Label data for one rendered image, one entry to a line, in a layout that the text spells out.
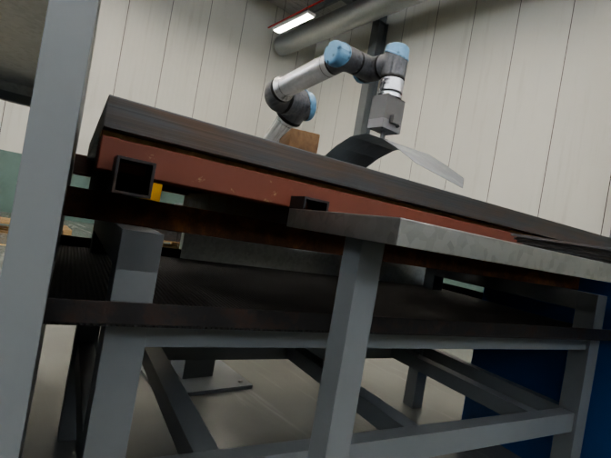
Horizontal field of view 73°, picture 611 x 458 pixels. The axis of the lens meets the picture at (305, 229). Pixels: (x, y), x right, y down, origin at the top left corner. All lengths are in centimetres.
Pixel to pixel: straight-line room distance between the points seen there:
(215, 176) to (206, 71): 1170
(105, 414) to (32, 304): 30
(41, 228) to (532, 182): 850
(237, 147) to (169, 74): 1123
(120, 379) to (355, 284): 38
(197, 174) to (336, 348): 34
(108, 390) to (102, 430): 6
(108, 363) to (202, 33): 1206
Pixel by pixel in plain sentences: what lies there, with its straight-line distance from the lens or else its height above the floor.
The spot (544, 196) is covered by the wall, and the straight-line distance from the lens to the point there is 857.
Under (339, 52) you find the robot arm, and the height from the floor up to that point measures 126.
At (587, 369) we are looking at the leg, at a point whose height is 44.
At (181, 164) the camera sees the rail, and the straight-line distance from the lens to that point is 67.
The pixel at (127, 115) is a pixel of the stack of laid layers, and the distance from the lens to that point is 67.
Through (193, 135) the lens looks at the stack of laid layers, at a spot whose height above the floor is 83.
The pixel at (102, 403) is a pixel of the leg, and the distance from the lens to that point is 73.
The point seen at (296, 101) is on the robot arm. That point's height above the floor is 120.
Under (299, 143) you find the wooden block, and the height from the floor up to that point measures 88.
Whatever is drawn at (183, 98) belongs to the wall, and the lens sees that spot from 1193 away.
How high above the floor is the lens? 72
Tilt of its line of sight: level
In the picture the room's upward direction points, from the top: 10 degrees clockwise
